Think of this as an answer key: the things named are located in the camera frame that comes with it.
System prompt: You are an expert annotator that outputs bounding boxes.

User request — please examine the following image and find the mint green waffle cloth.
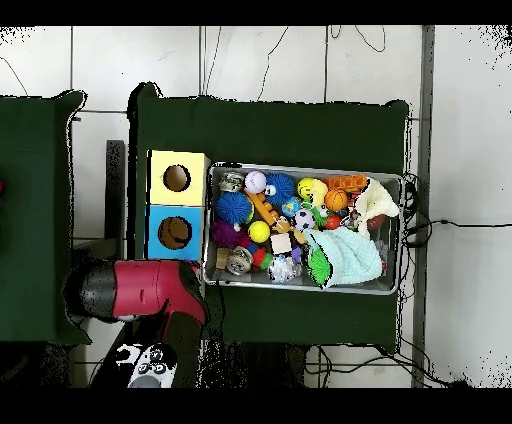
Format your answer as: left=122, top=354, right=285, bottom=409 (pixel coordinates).
left=303, top=226, right=383, bottom=288

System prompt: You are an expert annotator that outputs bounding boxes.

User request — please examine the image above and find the wooden box with three holes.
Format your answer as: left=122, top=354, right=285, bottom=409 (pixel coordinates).
left=145, top=149, right=212, bottom=281

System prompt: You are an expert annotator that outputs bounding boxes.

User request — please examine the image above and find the yellow rubber ball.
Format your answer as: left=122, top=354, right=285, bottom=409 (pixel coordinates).
left=247, top=220, right=272, bottom=244

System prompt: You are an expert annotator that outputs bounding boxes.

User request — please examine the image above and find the blue spiky rubber ball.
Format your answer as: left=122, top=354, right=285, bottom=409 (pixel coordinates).
left=263, top=172, right=297, bottom=206
left=214, top=191, right=253, bottom=226

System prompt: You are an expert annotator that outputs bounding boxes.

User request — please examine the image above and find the white toy baseball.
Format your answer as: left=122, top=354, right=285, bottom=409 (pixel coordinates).
left=244, top=170, right=268, bottom=195

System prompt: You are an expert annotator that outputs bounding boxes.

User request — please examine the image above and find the crushed silver can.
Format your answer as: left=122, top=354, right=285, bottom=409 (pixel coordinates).
left=218, top=171, right=246, bottom=194

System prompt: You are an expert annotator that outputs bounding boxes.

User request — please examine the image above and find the purple spiky rubber toy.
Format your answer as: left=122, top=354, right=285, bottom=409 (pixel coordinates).
left=210, top=220, right=251, bottom=249

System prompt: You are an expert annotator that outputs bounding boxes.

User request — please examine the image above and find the orange toy basketball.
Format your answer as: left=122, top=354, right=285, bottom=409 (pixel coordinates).
left=324, top=188, right=349, bottom=212

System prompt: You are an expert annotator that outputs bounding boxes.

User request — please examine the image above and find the orange plastic building block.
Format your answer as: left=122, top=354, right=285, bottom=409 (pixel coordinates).
left=319, top=173, right=369, bottom=192

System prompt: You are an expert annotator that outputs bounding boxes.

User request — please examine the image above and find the cream knitted cloth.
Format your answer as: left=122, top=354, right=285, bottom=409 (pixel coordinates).
left=353, top=177, right=400, bottom=239

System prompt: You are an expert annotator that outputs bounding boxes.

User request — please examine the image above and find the black upright panel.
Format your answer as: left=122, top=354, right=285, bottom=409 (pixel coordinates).
left=104, top=139, right=126, bottom=261

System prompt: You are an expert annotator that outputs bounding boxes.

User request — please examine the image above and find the dark green side table cloth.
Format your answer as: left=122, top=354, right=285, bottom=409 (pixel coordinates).
left=0, top=90, right=92, bottom=346

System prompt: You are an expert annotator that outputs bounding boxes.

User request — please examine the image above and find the silver wire mesh bin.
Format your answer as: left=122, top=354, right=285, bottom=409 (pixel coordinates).
left=202, top=161, right=404, bottom=296

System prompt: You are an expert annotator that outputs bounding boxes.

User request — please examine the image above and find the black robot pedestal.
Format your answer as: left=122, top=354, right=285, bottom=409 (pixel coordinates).
left=199, top=341, right=309, bottom=389

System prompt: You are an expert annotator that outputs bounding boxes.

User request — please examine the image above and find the black cable with plug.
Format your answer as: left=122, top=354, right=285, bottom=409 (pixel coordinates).
left=403, top=217, right=512, bottom=247

